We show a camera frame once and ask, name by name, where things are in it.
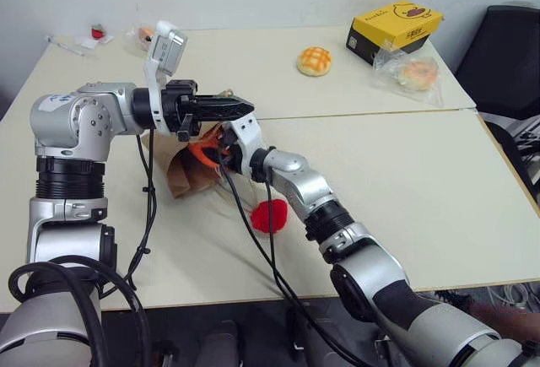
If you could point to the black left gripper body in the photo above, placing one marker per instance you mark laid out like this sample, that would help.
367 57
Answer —
179 107

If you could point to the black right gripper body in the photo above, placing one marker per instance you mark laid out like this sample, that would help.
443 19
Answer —
231 157

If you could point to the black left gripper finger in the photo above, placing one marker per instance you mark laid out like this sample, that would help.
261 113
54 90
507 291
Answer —
219 115
223 103

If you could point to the brown paper bag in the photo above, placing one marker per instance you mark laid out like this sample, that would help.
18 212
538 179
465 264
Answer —
185 177

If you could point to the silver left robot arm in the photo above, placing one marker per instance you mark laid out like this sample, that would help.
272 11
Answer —
84 118

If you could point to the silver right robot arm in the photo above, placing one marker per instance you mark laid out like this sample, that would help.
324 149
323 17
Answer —
304 181

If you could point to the red plush toy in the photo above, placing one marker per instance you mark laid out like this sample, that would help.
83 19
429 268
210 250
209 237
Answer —
263 217

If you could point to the orange toy in plastic bag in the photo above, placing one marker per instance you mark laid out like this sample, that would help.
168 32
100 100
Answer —
144 36

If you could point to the clear plastic bag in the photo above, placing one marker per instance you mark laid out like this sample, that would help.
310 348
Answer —
422 93

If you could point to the pineapple bun toy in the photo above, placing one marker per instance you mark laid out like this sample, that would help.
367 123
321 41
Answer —
314 61

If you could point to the red toy in plastic wrap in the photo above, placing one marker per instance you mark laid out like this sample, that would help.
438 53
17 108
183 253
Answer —
98 31

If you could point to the yellow duck print box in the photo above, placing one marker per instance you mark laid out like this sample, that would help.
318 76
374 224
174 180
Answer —
394 29

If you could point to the pink orange donut toy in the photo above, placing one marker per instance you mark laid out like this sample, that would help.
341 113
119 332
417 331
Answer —
417 72

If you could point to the black chair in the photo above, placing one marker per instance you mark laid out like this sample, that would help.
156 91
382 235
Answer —
504 59

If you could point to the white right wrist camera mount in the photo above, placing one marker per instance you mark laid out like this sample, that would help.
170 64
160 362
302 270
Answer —
246 131

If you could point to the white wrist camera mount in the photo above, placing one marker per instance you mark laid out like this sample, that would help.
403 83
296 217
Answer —
166 52
246 131

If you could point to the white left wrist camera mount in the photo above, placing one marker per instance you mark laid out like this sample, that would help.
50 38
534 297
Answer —
166 52

